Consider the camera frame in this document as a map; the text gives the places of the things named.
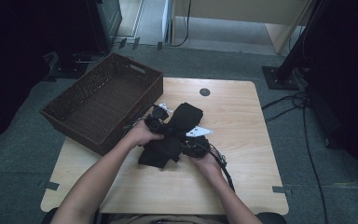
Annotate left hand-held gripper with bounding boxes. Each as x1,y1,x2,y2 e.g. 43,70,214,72
144,103,173,134

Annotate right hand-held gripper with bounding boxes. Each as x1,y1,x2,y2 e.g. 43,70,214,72
181,125,213,159

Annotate black pants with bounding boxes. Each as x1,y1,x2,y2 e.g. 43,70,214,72
138,102,204,170

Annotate brown wicker basket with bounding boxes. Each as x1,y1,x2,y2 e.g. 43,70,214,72
40,52,164,157

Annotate person's left hand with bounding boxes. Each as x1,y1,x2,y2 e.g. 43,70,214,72
125,120,166,147

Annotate person's right hand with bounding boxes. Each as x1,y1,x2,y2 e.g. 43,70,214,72
191,152,223,177

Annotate person's lap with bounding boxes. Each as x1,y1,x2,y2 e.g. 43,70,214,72
108,214,231,224

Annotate white panel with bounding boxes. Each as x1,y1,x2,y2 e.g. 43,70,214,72
161,0,173,44

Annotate black chair armrest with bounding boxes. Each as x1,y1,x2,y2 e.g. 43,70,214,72
41,207,60,224
257,213,288,224

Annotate black cabinet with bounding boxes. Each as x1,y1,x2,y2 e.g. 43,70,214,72
85,0,123,54

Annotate black metal stand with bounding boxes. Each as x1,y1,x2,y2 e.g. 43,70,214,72
262,0,324,91

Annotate light wooden desk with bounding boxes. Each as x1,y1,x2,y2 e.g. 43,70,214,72
171,0,312,55

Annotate dark curtain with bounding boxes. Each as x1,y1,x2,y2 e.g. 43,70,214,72
0,0,90,146
302,0,358,192

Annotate left hand-held gripper cable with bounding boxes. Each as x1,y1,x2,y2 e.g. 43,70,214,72
122,105,155,132

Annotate hand-held gripper cable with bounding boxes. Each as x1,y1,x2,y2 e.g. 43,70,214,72
208,144,236,192
122,105,155,132

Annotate right hand-held gripper cable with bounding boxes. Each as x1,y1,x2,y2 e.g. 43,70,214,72
208,144,236,192

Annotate grey cable loop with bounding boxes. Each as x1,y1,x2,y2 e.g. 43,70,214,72
73,49,110,64

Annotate black hanging cable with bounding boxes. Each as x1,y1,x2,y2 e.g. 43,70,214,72
171,0,193,49

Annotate long black floor cable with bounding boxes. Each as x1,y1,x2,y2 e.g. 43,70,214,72
301,102,329,224

